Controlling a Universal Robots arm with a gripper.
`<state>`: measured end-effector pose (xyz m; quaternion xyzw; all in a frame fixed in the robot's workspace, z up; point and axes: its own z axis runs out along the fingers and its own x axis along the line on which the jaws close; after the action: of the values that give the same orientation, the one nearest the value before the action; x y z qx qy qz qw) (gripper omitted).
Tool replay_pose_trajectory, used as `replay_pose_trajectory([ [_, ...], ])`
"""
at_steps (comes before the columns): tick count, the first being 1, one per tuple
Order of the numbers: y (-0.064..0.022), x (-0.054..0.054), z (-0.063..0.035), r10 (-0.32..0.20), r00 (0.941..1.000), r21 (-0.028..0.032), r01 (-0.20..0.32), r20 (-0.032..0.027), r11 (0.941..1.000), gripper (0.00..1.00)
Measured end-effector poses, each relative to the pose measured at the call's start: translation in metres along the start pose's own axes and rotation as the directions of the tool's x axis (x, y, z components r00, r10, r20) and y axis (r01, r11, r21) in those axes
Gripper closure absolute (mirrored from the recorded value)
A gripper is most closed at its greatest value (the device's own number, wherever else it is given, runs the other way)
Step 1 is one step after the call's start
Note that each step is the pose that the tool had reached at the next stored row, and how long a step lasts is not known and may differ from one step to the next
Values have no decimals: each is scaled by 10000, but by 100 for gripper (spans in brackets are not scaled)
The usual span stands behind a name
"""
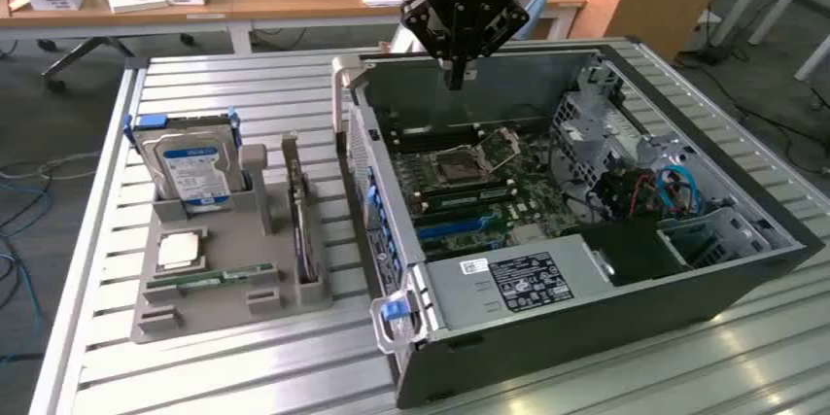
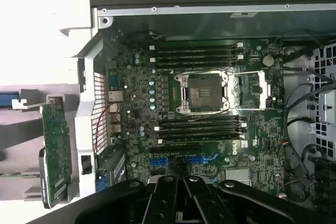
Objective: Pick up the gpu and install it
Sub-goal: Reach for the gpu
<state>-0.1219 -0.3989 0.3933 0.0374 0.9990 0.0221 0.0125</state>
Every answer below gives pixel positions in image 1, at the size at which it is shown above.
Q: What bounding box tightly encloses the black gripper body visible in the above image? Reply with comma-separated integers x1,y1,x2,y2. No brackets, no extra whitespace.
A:
427,0,523,60

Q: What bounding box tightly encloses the black Nvidia graphics card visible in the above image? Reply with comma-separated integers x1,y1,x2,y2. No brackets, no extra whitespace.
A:
280,131,325,288

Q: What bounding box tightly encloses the metal socket cover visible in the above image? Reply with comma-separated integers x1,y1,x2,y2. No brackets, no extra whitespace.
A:
476,126,523,177

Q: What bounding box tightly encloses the perforated metal disk bay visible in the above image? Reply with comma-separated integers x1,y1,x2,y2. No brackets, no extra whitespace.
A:
550,88,654,192

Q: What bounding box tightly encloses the white floor device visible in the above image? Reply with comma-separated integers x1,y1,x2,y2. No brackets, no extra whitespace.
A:
691,10,724,47

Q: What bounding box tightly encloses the CPU socket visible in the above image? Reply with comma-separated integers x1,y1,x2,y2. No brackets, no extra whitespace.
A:
432,145,488,189

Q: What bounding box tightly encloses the black power strip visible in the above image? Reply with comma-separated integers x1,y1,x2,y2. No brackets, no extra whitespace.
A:
692,43,738,66

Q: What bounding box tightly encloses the green motherboard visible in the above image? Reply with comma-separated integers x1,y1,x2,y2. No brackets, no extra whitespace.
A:
379,111,588,263

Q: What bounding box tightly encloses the blue expansion slot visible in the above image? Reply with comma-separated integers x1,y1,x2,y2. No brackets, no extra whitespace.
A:
413,217,504,243

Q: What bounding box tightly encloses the silver chipset heatsink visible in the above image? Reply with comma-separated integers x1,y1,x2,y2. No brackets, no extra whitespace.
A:
510,225,554,247

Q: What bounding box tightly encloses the hard disk with blue carrier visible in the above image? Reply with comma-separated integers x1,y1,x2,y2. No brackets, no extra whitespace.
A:
120,107,247,216

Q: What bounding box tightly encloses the white table leg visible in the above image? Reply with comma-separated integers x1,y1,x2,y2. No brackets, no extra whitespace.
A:
794,35,830,82

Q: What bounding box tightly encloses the black chair base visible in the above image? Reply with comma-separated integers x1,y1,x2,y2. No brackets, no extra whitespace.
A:
36,34,197,93

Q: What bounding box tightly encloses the grey parts rack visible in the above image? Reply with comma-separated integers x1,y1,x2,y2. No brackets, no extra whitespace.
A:
128,142,336,344

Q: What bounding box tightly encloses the grey metal disk bay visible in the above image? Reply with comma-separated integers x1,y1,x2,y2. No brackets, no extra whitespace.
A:
658,205,790,270

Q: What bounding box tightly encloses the grey power supply unit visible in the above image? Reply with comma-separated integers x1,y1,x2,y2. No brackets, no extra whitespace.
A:
405,233,616,334

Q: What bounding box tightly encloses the silver CPU chip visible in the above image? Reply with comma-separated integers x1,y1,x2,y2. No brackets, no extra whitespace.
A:
156,233,204,270

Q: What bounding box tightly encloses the green RAM stick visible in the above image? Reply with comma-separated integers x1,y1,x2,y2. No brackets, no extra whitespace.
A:
145,262,273,290

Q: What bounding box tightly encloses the black open PC case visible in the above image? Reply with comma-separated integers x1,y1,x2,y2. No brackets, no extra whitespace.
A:
329,43,826,410

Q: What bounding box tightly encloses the red disk wire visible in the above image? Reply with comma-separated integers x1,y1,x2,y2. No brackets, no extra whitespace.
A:
634,174,658,215

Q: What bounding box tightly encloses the blue disk wire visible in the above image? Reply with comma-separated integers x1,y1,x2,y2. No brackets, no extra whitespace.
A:
654,166,708,218

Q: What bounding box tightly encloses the white floor cable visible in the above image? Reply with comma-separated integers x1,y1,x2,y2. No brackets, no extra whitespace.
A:
0,152,103,182

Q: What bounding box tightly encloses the blue floor cable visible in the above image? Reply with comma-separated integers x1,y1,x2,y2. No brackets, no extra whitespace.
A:
0,180,52,365

